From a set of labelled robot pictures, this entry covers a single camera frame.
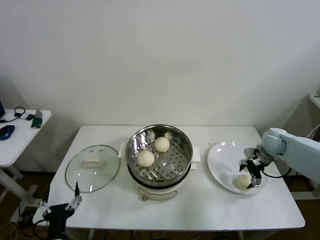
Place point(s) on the white side table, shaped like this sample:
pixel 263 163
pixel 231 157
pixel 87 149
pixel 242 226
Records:
pixel 20 145

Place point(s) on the stainless steel steamer basket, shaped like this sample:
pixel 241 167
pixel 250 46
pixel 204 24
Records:
pixel 175 135

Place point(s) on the round glass pot lid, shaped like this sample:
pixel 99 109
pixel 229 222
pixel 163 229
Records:
pixel 107 167

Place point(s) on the small black phone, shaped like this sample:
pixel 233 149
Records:
pixel 30 116

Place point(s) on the white table leg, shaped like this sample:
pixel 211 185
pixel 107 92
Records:
pixel 91 235
pixel 241 236

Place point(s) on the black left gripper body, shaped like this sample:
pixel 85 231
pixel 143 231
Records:
pixel 58 217

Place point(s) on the white round plate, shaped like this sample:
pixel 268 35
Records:
pixel 220 160

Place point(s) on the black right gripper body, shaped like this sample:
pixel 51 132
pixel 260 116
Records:
pixel 255 168

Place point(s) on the white electric cooking pot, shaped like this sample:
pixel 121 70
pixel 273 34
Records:
pixel 160 195

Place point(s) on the blue computer mouse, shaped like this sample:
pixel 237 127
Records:
pixel 6 132

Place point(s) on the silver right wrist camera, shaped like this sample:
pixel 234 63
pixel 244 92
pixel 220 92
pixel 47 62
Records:
pixel 251 152

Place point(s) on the green and grey tool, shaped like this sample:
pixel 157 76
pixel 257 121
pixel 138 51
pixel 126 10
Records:
pixel 37 122

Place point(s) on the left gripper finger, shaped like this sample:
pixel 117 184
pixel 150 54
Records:
pixel 77 190
pixel 47 196

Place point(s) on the small white case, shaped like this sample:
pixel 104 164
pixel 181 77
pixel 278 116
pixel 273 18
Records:
pixel 24 115

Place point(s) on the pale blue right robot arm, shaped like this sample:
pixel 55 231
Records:
pixel 300 147

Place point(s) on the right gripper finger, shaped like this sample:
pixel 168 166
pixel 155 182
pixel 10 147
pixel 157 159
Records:
pixel 256 181
pixel 244 164

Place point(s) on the dark laptop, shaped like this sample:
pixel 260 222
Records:
pixel 1 110

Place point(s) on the white steamed baozi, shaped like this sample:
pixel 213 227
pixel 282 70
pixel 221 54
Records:
pixel 162 144
pixel 145 158
pixel 241 182

